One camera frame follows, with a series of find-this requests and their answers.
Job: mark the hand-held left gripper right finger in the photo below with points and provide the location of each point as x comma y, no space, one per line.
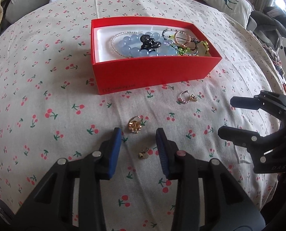
163,154

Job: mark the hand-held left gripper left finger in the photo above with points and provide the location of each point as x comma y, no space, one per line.
114,154

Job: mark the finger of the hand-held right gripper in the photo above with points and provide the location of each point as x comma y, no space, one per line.
246,101
239,136

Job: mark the small gold earring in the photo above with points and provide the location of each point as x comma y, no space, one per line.
143,153

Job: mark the red cardboard box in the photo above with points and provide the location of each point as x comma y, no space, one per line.
145,74

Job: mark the gold hoop rings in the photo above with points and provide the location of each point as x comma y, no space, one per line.
181,32

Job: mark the black hair claw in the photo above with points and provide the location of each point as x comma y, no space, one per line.
149,43

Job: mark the crochet cloth edge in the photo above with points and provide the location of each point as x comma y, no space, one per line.
275,57

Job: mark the grey clothes pile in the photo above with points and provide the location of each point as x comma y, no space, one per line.
273,21

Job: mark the deer print pillow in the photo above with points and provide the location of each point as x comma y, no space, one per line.
227,0

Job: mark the dark round disc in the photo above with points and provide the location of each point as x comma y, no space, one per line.
5,210

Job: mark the grey pillow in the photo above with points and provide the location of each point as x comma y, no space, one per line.
27,4

